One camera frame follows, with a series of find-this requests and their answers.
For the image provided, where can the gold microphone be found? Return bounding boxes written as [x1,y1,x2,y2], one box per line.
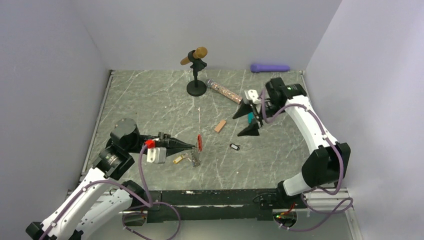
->
[180,46,208,66]

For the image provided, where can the glitter silver microphone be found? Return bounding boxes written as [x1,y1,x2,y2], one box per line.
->
[206,78,242,104]

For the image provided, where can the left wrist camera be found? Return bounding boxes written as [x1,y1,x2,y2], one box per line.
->
[146,147,167,165]

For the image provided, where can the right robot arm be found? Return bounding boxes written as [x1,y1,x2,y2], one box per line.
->
[233,77,351,208]

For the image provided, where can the teal block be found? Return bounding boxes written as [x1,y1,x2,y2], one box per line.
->
[247,112,254,124]

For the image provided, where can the red handled key holder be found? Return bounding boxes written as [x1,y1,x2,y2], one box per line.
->
[191,134,203,167]

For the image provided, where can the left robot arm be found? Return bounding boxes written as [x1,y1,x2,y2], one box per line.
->
[25,118,196,240]

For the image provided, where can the purple microphone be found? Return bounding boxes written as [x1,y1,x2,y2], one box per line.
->
[250,63,291,73]

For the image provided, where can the yellow key tag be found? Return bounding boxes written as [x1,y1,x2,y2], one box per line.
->
[173,154,186,164]

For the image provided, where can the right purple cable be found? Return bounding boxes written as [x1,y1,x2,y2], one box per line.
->
[259,89,355,233]

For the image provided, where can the small wooden block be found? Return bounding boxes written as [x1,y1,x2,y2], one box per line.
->
[214,119,227,133]

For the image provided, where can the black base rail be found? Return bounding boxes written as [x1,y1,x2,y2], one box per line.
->
[110,188,309,223]

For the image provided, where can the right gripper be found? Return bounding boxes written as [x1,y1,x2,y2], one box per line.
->
[232,100,286,137]

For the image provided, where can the black microphone stand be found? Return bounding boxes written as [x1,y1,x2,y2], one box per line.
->
[186,59,207,97]

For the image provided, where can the black key tag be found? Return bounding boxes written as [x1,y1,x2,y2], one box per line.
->
[229,143,240,151]

